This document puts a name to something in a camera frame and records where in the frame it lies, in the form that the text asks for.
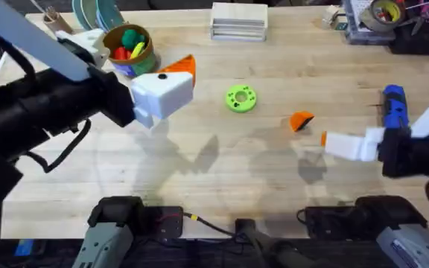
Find green disc with holes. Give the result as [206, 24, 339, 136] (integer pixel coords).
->
[225, 84, 258, 114]

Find small white box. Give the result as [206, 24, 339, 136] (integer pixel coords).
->
[320, 4, 349, 31]

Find black cable yellow tag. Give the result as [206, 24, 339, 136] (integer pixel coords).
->
[182, 211, 238, 237]

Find grey filled box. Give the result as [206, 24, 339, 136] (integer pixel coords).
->
[343, 0, 398, 46]

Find black box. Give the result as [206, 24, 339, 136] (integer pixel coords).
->
[389, 20, 429, 57]

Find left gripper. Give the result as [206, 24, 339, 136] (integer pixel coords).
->
[38, 54, 197, 137]

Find black mounting plate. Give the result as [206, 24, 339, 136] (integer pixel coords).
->
[139, 205, 184, 239]
[296, 205, 360, 239]

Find orange ribbed wedge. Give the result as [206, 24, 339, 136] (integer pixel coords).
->
[288, 110, 316, 133]

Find black stand base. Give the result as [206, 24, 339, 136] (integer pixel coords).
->
[235, 218, 334, 268]

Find teal round plates heap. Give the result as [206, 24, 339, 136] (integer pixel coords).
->
[71, 0, 127, 34]

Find colourful tub with toys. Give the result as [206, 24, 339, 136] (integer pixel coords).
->
[102, 24, 159, 78]

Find white stacked boxes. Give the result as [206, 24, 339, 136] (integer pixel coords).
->
[209, 1, 269, 42]

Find grey tape roll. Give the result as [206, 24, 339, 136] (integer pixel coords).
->
[359, 0, 404, 33]

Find black rail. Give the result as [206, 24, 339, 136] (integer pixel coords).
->
[46, 236, 379, 268]

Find brown cardboard tube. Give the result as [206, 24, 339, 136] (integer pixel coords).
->
[42, 5, 74, 35]

